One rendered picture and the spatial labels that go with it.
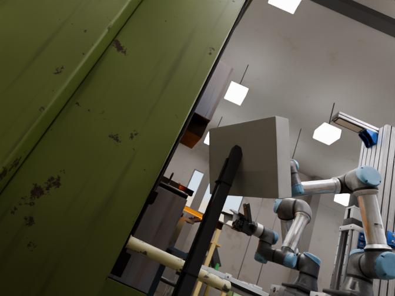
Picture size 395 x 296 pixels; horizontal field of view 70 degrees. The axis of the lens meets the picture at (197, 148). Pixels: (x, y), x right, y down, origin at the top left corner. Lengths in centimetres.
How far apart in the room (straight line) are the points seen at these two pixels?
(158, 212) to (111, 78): 64
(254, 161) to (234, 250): 906
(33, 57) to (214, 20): 86
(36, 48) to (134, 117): 42
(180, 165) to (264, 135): 926
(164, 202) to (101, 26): 81
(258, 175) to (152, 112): 50
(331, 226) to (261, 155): 1070
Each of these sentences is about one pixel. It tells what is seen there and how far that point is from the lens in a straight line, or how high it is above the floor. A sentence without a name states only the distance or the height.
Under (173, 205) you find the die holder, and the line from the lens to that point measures 140.
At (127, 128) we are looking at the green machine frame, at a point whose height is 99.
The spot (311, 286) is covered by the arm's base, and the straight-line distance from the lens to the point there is 211.
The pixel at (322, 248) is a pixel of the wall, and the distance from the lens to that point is 1135.
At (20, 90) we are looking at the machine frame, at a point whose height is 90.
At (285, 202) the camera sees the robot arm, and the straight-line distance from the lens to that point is 193.
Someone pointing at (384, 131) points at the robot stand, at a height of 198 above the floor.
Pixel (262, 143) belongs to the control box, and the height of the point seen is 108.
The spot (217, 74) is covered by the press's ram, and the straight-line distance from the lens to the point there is 173.
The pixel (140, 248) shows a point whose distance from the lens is 113.
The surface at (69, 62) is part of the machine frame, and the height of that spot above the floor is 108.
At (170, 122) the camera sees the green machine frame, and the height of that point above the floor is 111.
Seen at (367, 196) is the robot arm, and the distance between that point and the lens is 166.
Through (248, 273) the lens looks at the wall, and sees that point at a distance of 1018.
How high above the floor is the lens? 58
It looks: 24 degrees up
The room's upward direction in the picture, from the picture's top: 24 degrees clockwise
